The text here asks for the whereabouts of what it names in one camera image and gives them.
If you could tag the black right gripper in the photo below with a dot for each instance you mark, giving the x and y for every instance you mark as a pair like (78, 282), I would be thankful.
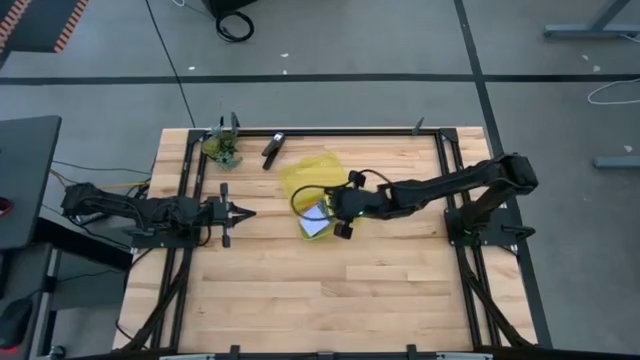
(355, 205)

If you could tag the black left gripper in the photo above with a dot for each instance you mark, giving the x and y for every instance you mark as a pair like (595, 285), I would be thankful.
(215, 215)

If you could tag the yellow translucent pencil pouch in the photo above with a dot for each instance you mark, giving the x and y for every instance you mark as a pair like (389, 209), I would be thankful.
(312, 172)

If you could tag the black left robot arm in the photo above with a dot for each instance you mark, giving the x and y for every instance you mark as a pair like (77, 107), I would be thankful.
(150, 210)

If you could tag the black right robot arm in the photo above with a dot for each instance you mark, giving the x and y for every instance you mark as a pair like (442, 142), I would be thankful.
(440, 187)

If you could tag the small artificial green plant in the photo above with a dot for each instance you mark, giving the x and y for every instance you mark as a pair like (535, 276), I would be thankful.
(222, 147)

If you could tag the dark grey desk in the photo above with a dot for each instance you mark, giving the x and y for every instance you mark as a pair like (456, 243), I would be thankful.
(27, 180)

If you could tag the black computer mouse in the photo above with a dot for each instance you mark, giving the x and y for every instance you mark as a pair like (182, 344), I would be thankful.
(15, 320)

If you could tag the black mat with orange stripes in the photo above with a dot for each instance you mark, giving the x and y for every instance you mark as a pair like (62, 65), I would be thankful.
(35, 25)

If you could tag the grey table foot bar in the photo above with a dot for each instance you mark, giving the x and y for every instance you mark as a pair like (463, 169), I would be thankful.
(617, 162)

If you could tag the grey table leg with foot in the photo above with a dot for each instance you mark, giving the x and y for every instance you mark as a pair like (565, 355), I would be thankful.
(585, 31)

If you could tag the black aluminium table frame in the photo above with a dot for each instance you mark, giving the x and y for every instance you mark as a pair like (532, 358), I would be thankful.
(325, 132)

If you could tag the black frame clamp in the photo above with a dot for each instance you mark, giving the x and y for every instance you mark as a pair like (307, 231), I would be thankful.
(234, 121)
(418, 125)

